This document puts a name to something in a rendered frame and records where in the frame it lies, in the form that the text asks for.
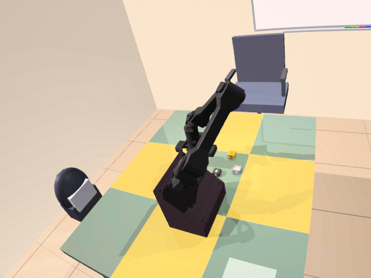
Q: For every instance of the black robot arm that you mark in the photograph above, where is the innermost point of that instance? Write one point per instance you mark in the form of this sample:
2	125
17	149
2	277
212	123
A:
192	167

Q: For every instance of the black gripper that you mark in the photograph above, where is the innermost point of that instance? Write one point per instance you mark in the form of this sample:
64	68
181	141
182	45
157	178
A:
192	143

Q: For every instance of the yellow block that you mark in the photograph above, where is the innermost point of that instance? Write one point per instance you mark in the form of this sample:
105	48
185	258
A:
232	154

